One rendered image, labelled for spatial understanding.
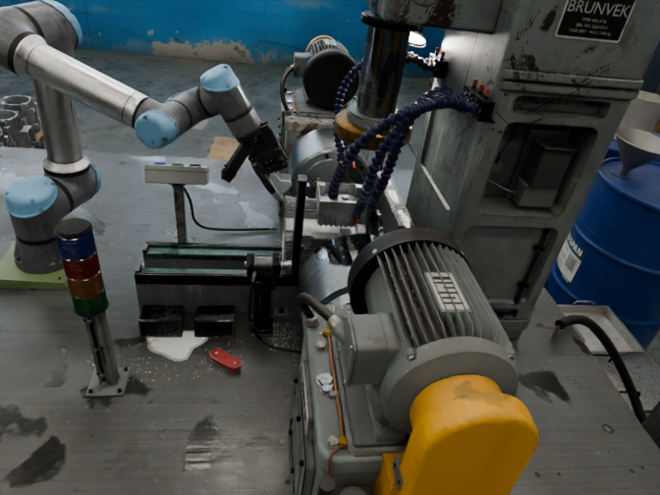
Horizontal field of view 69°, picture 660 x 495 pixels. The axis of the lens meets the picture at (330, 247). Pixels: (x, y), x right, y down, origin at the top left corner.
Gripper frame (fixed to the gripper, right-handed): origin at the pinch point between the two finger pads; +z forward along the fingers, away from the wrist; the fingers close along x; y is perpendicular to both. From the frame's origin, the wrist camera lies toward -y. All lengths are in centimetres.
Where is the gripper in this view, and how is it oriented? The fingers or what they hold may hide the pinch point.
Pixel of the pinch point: (278, 198)
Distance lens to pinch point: 127.9
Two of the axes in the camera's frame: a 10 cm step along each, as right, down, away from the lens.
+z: 4.0, 7.2, 5.7
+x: -1.1, -5.8, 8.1
